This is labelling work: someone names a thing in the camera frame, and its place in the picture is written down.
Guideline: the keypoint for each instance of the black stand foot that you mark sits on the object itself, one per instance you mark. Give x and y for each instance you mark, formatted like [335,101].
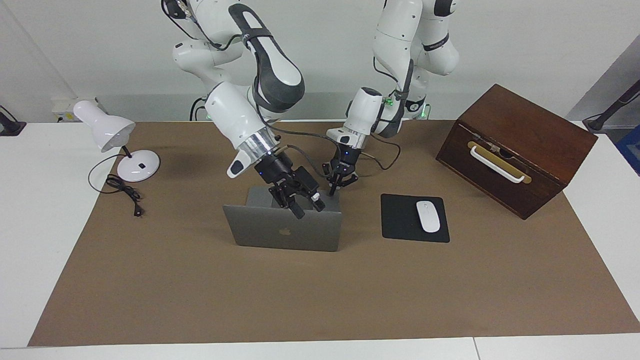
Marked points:
[10,127]

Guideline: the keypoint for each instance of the black tripod leg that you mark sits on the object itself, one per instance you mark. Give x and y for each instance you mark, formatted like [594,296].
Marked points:
[595,124]

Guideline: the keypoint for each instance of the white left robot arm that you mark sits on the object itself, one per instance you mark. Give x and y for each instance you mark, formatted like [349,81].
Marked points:
[400,30]

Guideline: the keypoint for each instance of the brown paper table mat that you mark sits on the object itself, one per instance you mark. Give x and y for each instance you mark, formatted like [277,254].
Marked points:
[320,295]

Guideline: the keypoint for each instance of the dark brown wooden box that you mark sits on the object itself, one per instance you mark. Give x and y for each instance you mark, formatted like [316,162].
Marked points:
[530,130]

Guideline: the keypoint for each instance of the silver laptop with apple logo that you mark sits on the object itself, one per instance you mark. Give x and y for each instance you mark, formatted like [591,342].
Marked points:
[260,230]

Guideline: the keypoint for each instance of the white desk lamp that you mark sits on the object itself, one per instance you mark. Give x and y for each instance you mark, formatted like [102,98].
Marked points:
[132,172]

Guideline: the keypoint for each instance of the white computer mouse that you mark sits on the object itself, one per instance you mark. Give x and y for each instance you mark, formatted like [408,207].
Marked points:
[428,216]

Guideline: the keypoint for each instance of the white wall power outlet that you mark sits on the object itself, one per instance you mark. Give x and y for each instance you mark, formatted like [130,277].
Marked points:
[62,107]

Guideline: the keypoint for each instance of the black mouse pad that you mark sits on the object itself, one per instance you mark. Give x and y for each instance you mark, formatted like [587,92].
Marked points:
[397,220]

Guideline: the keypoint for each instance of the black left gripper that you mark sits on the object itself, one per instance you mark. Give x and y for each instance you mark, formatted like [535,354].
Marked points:
[347,160]

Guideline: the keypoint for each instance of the blue object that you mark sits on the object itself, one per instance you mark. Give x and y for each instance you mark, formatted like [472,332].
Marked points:
[632,150]

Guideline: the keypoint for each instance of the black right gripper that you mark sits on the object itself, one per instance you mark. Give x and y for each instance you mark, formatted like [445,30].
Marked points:
[275,172]

